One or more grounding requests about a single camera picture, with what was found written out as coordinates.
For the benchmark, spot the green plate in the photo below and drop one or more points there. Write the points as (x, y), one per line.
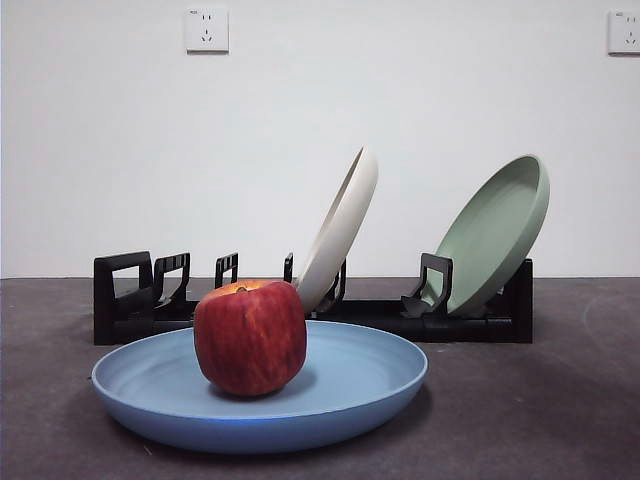
(490, 235)

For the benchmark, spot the white wall socket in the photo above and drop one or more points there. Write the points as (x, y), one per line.
(625, 32)
(208, 30)

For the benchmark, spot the white plate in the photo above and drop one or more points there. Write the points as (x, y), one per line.
(340, 225)

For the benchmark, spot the black plate rack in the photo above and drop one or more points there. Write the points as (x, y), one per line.
(130, 320)

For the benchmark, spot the blue plate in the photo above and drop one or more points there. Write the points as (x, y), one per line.
(350, 380)

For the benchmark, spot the red apple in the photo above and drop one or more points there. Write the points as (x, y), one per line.
(250, 340)

